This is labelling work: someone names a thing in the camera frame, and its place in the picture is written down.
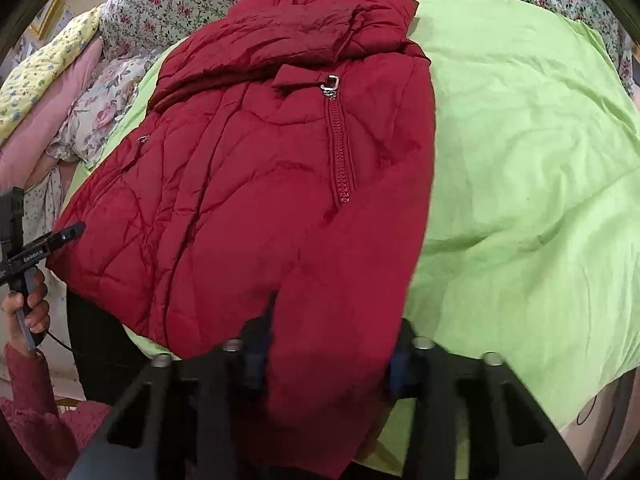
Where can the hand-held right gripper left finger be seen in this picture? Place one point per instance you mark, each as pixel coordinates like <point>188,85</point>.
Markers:
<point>256,357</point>

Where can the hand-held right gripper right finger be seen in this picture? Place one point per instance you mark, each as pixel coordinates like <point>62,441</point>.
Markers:
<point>398,366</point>

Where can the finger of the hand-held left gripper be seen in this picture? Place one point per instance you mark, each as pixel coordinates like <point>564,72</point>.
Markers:
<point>67,232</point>

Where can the red quilted jacket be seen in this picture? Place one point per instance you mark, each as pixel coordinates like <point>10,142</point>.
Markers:
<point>260,185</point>

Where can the person's left forearm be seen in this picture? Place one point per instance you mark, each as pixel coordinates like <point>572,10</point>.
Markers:
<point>30,400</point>

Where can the person's left hand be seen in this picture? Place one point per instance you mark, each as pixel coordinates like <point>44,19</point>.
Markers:
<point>37,310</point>

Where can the white small-print cloth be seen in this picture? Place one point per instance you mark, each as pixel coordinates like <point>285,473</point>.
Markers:
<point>42,200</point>

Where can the pink pillow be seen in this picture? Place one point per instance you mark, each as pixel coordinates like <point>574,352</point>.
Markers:
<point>45,125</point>

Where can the ruffled floral pillow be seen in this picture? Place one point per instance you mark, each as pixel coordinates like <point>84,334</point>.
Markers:
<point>100,110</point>

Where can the yellow floral pillow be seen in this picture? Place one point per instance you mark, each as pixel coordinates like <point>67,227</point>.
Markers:
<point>40,70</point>

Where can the gold framed picture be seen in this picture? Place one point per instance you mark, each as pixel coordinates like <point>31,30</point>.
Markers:
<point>52,5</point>

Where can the light green blanket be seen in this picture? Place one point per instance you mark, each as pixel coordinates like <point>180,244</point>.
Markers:
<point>525,160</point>

